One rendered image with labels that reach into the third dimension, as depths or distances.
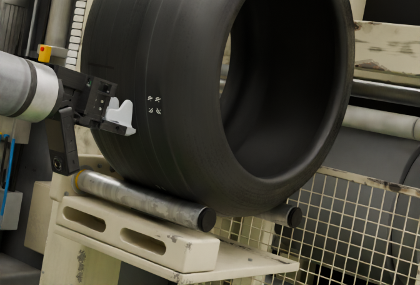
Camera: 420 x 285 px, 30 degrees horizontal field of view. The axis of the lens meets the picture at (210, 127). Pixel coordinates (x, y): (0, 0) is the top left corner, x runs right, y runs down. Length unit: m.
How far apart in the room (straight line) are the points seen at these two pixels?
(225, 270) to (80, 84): 0.46
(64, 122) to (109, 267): 0.61
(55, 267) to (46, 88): 0.69
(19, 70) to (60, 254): 0.70
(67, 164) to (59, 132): 0.05
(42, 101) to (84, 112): 0.09
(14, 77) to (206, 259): 0.50
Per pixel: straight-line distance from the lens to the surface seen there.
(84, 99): 1.25
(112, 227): 1.50
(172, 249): 1.39
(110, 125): 1.27
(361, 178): 1.75
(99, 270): 1.76
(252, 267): 1.54
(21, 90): 1.15
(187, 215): 1.40
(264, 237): 2.10
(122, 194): 1.51
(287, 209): 1.61
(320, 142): 1.62
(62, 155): 1.26
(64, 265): 1.76
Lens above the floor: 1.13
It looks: 3 degrees down
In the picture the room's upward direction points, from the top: 10 degrees clockwise
